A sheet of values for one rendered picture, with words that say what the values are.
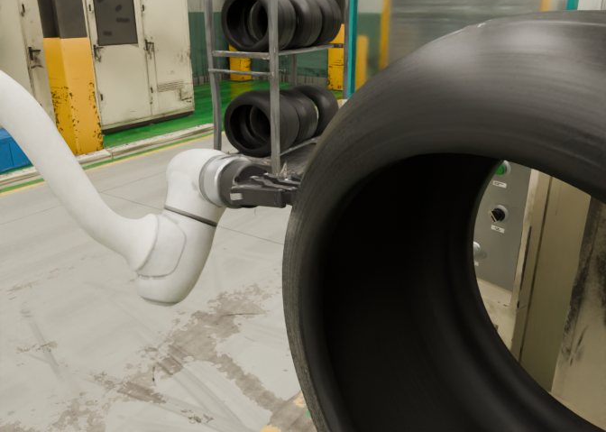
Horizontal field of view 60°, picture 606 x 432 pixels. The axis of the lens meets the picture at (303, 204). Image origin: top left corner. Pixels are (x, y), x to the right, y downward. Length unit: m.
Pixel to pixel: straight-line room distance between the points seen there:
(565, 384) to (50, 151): 0.84
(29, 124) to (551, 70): 0.72
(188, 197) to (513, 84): 0.66
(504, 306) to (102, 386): 1.76
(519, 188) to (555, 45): 0.80
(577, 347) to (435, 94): 0.54
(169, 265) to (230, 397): 1.44
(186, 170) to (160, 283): 0.20
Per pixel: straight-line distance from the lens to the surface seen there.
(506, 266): 1.24
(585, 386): 0.89
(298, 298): 0.59
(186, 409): 2.29
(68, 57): 5.94
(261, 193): 0.75
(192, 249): 0.93
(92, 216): 0.91
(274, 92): 3.94
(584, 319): 0.84
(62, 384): 2.56
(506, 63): 0.39
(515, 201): 1.19
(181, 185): 0.94
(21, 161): 5.98
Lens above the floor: 1.49
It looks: 21 degrees down
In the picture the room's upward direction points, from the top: straight up
